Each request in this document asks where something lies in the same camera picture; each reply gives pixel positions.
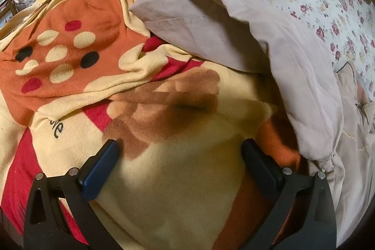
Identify beige pants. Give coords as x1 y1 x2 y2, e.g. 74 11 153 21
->
129 0 375 239

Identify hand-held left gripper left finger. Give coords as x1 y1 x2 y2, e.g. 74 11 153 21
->
23 139 120 250

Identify orange yellow red printed blanket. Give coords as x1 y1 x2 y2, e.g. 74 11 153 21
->
0 0 308 250

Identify cream garment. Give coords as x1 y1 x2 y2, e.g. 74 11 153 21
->
334 61 375 151

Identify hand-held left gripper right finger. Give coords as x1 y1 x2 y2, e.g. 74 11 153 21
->
241 138 337 250

